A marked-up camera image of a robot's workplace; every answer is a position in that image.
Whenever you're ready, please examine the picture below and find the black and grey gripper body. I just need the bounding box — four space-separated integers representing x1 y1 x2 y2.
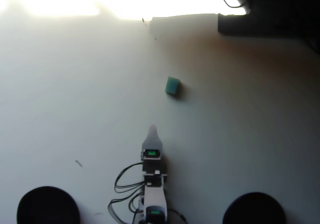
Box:
141 148 168 176

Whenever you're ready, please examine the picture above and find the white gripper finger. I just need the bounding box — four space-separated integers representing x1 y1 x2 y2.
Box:
141 125 164 151

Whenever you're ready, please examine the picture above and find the dark rectangular box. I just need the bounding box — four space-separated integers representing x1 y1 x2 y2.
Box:
217 12 305 36

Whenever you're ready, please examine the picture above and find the dark base cable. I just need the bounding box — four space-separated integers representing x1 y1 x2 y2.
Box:
166 208 187 224

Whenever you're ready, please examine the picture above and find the thin dark cable loop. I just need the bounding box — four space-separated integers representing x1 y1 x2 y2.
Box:
221 0 248 9

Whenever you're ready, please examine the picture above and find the black round bowl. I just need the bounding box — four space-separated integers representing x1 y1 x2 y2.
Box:
16 186 81 224
222 192 287 224

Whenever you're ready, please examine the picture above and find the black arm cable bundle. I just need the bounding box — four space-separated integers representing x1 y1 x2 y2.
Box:
107 161 146 224

